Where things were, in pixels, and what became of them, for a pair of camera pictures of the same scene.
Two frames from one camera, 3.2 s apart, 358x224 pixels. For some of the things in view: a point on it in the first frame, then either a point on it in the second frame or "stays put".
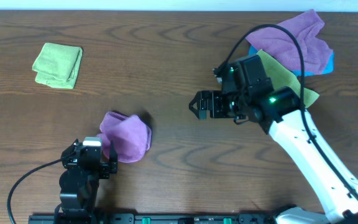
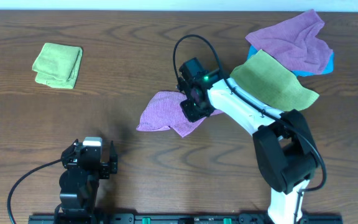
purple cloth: x=131 y=135 → x=163 y=109
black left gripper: x=105 y=168 stays put
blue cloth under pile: x=254 y=50 stays put
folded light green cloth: x=56 y=65 stays put
